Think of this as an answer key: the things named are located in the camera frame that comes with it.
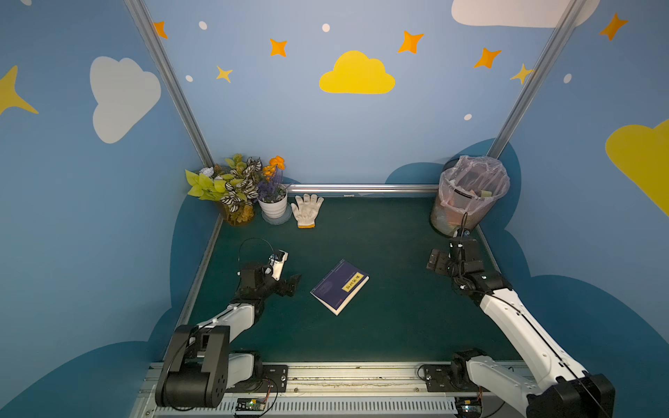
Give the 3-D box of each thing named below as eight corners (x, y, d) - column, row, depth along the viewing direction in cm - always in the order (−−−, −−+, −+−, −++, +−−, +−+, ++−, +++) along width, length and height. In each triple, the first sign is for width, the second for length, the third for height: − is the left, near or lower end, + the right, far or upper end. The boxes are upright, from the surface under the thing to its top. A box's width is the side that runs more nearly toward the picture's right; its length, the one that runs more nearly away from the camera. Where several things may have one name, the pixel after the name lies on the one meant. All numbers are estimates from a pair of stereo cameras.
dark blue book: (311, 294, 93) (311, 290, 91) (343, 262, 102) (344, 257, 99) (336, 316, 88) (336, 313, 86) (368, 280, 97) (369, 276, 94)
